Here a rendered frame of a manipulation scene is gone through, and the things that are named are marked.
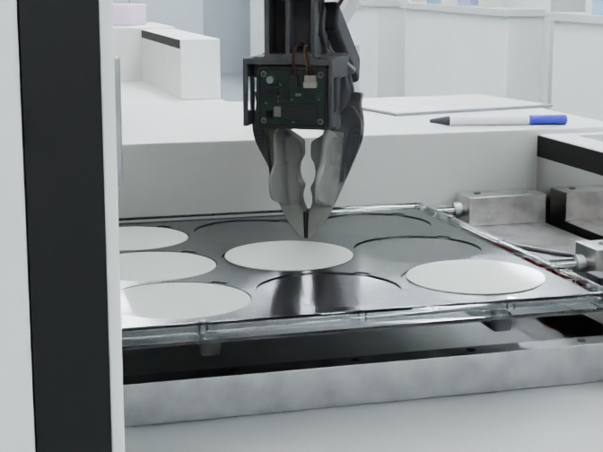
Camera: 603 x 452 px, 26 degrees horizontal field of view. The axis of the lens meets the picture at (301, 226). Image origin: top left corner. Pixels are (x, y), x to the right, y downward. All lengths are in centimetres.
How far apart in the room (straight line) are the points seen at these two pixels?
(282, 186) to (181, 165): 17
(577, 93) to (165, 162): 569
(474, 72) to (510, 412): 710
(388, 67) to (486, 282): 871
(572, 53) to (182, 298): 603
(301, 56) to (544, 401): 31
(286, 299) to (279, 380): 6
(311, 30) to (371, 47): 872
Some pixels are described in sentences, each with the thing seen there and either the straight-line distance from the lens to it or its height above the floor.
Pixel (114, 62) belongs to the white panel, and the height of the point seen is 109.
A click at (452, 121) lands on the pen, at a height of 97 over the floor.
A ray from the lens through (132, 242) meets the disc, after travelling 108.
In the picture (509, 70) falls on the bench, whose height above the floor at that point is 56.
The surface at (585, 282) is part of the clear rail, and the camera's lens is 95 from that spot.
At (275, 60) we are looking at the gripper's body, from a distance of 100.
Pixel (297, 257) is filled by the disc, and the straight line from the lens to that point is 101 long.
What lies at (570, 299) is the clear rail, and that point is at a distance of 90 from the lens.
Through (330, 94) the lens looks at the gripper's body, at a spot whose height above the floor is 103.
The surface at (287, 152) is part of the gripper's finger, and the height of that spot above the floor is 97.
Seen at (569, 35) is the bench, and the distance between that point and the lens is 689.
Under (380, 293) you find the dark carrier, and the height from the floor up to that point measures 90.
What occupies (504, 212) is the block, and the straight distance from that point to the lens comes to 126.
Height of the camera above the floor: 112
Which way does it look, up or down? 11 degrees down
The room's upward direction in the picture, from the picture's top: straight up
